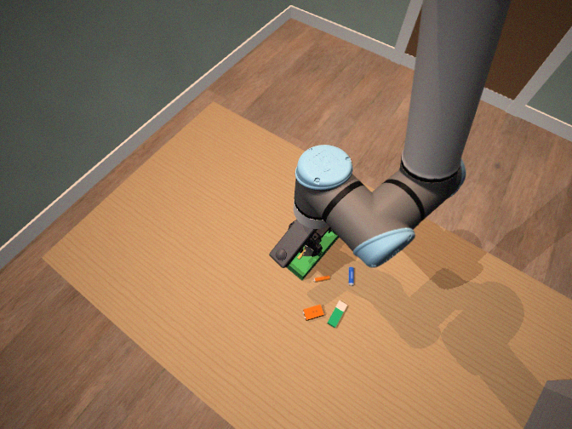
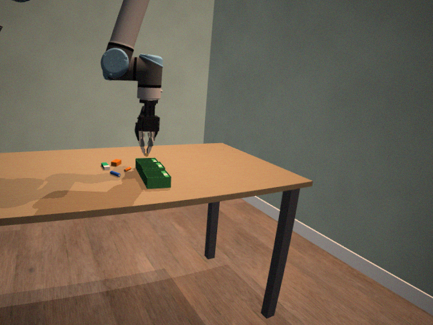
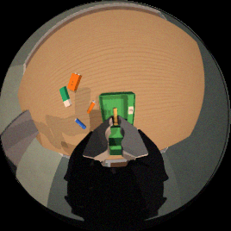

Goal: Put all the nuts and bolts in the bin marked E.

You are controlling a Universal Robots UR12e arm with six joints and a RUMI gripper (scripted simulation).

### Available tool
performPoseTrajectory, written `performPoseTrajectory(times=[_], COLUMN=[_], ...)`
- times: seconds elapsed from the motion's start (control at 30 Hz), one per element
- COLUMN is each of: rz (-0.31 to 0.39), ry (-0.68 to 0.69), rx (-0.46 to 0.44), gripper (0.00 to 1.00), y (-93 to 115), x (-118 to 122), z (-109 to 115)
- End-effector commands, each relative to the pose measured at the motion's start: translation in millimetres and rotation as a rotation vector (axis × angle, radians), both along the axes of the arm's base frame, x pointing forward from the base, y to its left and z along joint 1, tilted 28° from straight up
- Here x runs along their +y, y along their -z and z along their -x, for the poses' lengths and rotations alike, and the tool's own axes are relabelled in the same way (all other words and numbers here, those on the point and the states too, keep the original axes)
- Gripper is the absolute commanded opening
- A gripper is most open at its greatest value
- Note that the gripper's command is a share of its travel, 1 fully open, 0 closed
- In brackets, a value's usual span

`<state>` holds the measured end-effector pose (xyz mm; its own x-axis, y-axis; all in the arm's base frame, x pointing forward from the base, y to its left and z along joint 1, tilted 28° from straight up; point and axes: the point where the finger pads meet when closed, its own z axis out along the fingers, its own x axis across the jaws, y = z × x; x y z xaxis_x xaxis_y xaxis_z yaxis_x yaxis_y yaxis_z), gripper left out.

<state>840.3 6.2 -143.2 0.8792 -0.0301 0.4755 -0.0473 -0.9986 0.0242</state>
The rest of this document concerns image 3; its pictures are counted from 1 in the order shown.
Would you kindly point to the green rack of bins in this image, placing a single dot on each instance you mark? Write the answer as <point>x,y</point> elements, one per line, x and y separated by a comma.
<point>124,101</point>

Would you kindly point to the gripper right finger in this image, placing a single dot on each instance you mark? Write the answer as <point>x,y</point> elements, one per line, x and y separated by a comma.
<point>136,145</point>

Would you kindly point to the green and beige eraser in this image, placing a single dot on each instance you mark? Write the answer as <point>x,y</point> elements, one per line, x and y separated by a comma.
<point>65,96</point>

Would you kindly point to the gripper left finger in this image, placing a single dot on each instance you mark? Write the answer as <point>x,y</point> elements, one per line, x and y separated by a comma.
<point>94,146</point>

